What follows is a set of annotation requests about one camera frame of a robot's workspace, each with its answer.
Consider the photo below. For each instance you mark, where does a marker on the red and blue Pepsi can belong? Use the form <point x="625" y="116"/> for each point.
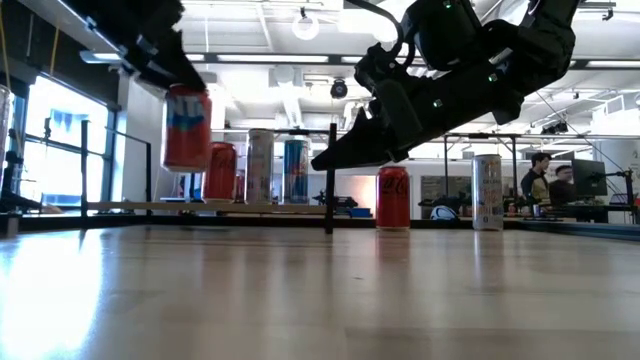
<point x="187" y="130"/>

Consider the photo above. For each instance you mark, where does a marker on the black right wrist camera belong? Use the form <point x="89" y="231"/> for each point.
<point x="380" y="65"/>

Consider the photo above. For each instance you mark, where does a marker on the red Coca-Cola Zero can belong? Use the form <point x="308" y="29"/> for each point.
<point x="222" y="180"/>
<point x="393" y="197"/>

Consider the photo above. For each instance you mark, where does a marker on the blue silver Red Bull can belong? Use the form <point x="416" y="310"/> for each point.
<point x="296" y="172"/>

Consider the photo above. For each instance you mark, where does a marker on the distant cluttered work desk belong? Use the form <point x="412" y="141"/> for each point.
<point x="590" y="210"/>

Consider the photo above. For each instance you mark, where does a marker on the white Celsius can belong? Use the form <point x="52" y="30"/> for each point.
<point x="261" y="165"/>
<point x="487" y="192"/>

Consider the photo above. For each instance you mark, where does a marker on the distant black station frame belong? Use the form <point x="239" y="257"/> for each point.
<point x="514" y="165"/>

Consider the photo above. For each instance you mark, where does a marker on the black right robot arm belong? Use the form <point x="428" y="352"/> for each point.
<point x="545" y="45"/>

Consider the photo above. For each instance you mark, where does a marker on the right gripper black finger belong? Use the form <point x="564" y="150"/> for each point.
<point x="357" y="150"/>

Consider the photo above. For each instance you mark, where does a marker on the round black ceiling spotlight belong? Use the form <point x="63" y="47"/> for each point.
<point x="338" y="88"/>

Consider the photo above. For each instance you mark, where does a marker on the black aluminium table frame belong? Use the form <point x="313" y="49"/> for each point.
<point x="250" y="222"/>

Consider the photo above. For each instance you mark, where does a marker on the person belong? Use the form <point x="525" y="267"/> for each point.
<point x="536" y="175"/>
<point x="562" y="187"/>

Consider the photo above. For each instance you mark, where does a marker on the wooden shelf board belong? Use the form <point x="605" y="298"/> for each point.
<point x="150" y="206"/>

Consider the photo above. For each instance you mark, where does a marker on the blue bin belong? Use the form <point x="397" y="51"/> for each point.
<point x="360" y="212"/>

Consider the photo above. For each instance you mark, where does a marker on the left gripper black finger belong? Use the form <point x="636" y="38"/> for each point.
<point x="172" y="62"/>

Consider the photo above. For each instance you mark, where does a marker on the black ceiling spotlight cluster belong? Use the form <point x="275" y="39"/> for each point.
<point x="555" y="127"/>

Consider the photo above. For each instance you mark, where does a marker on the thin black metal shelf rail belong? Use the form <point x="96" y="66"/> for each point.
<point x="330" y="200"/>

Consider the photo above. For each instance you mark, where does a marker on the long LED light bar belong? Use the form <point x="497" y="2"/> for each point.
<point x="270" y="58"/>

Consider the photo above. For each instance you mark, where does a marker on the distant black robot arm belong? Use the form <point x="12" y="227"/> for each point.
<point x="340" y="201"/>

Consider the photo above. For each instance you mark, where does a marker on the black computer monitor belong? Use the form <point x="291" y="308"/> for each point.
<point x="589" y="177"/>

